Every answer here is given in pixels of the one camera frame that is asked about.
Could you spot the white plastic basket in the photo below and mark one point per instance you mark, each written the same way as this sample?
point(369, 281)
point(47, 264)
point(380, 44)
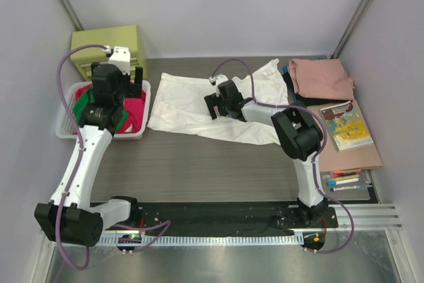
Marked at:
point(65, 129)

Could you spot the white slotted cable duct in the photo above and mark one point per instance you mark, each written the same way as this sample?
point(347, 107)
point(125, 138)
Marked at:
point(131, 240)

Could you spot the pink folded t shirt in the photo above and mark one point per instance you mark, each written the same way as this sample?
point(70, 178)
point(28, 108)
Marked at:
point(321, 79)

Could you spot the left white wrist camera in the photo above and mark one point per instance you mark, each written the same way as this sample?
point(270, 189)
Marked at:
point(120, 57)

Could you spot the red marker pen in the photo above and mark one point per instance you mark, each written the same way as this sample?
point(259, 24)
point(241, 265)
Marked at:
point(341, 174)

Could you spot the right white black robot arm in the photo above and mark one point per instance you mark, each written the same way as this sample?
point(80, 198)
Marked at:
point(297, 131)

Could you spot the yellow marker pen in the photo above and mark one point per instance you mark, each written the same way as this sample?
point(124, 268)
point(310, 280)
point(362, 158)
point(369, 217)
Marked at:
point(345, 179)

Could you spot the green t shirt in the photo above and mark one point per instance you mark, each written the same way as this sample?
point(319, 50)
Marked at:
point(82, 97)

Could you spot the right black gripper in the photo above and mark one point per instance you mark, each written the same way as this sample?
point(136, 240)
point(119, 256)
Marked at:
point(216, 103)

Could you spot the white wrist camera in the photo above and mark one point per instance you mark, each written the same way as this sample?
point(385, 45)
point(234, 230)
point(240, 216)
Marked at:
point(215, 81)
point(120, 57)

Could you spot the yellow picture book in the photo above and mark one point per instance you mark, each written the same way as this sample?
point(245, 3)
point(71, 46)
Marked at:
point(346, 126)

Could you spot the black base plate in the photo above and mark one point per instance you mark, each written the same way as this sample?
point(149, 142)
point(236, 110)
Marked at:
point(230, 219)

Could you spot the brown cardboard sheet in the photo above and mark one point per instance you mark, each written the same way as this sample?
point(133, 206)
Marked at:
point(357, 158)

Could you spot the white printed t shirt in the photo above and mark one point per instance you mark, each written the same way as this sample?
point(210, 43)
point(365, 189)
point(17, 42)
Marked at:
point(179, 107)

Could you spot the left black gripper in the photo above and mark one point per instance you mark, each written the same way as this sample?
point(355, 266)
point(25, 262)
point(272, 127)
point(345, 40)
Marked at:
point(116, 85)

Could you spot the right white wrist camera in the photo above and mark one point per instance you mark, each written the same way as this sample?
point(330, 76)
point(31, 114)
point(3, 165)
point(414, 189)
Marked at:
point(215, 81)

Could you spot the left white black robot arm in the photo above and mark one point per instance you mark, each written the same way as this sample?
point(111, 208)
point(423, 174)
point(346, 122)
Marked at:
point(68, 216)

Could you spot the dark blue marker pen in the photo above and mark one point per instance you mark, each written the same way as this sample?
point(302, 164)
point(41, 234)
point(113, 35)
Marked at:
point(355, 187)

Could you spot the red t shirt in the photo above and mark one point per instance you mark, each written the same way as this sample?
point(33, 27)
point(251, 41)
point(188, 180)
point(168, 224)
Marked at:
point(135, 108)

